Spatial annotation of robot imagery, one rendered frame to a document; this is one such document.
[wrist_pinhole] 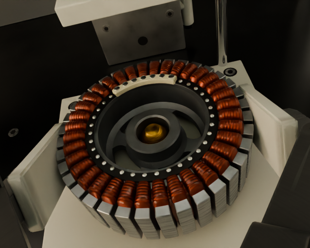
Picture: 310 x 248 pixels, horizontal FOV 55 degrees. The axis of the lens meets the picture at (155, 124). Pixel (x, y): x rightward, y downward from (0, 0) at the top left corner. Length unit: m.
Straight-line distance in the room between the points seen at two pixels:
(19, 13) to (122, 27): 0.19
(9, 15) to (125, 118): 0.27
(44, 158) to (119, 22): 0.15
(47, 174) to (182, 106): 0.09
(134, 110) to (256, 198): 0.09
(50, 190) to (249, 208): 0.11
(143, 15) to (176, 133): 0.13
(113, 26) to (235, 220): 0.18
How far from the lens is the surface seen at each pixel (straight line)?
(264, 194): 0.18
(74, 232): 0.19
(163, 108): 0.20
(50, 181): 0.17
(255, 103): 0.16
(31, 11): 0.42
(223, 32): 0.23
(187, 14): 0.28
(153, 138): 0.17
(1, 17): 0.44
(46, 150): 0.17
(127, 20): 0.27
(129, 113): 0.20
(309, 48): 0.29
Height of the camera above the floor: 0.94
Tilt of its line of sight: 49 degrees down
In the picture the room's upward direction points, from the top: 16 degrees counter-clockwise
